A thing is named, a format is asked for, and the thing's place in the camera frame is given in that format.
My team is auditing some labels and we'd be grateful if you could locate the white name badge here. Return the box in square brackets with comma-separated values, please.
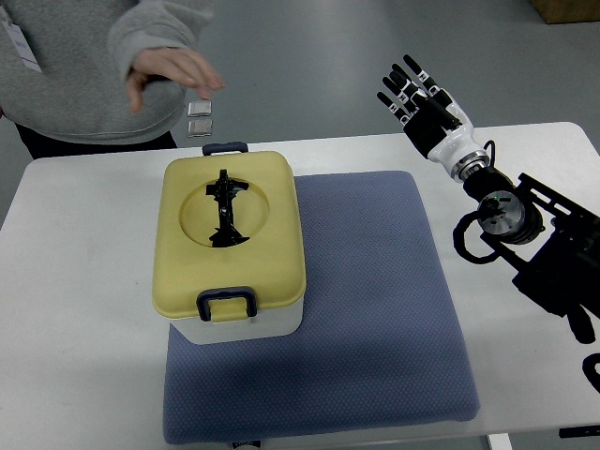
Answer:
[1, 20, 42, 73]

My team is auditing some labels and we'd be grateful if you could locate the grey sweater sleeve forearm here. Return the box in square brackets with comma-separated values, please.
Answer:
[108, 1, 215, 81]

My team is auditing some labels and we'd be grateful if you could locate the upper metal floor plate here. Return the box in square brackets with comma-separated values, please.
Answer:
[187, 100, 212, 117]

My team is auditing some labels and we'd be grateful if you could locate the person's bare hand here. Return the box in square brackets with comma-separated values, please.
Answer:
[126, 47, 225, 113]

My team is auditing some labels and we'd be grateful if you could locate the brown cardboard box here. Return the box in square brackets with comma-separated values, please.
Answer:
[530, 0, 599, 24]

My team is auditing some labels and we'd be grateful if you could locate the lower metal floor plate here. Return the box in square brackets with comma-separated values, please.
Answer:
[187, 119, 213, 138]

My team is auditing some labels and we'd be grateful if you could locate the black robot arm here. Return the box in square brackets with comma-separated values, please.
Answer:
[453, 141, 599, 344]

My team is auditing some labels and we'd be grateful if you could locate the blue padded mat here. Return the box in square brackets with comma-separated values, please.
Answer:
[163, 171, 480, 444]

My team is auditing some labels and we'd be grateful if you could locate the yellow box lid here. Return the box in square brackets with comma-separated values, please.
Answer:
[152, 151, 307, 323]

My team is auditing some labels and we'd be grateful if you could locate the white storage box base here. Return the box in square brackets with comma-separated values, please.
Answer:
[170, 296, 304, 345]

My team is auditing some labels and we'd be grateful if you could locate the metal floor plate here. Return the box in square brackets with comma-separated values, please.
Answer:
[187, 119, 213, 138]
[187, 100, 212, 117]

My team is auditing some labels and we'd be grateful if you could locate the grey sweater torso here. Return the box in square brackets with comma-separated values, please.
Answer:
[1, 1, 186, 147]

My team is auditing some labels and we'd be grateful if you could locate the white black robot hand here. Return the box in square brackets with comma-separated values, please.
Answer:
[377, 54, 473, 159]

